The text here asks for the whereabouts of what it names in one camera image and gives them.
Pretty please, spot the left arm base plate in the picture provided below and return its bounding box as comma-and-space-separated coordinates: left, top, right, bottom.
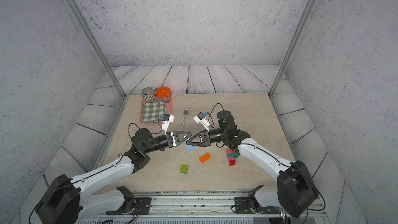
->
105, 198, 152, 215

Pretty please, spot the pink tray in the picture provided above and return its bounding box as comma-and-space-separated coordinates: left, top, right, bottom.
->
140, 96, 173, 124

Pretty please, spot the lime green lego brick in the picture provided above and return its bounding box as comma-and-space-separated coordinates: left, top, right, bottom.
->
180, 164, 189, 174

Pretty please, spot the red lego brick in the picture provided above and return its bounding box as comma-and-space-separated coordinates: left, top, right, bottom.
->
229, 159, 236, 166

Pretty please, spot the orange bowl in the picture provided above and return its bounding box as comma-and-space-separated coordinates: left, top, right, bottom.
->
155, 87, 171, 99

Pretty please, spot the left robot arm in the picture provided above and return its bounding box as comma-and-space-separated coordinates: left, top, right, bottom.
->
32, 128, 192, 224

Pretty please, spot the aluminium front rail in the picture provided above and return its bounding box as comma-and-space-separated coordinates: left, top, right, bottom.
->
55, 190, 330, 224

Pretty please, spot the striped grey mug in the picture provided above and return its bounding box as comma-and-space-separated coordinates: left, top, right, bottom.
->
141, 87, 157, 102

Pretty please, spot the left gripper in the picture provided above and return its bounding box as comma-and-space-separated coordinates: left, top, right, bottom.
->
142, 132, 190, 156

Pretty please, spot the green checkered cloth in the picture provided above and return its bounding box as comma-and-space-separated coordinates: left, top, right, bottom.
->
142, 102, 169, 123

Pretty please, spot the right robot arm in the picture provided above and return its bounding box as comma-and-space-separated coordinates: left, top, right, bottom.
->
186, 111, 322, 218

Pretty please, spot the metal utensil on tray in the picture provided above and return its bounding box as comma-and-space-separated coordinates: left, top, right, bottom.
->
146, 97, 170, 104

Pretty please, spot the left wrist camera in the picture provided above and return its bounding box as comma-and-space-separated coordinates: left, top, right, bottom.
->
160, 114, 174, 134

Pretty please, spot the right aluminium frame post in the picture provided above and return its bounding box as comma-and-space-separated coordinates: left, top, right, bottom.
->
269, 0, 317, 98

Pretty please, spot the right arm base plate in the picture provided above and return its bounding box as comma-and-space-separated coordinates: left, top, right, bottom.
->
231, 197, 279, 215

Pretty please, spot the metal spoon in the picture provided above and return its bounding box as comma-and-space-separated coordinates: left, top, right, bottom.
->
180, 108, 189, 131

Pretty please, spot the dark green lego brick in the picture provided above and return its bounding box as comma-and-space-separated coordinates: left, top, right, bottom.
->
227, 152, 239, 158

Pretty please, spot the aluminium frame post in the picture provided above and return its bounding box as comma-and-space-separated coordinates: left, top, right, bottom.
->
269, 0, 317, 98
64, 0, 126, 99

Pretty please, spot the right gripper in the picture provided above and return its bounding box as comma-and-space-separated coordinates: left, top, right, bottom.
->
188, 128, 230, 147

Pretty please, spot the left aluminium frame post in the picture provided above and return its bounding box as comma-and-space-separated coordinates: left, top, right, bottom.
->
64, 0, 126, 99

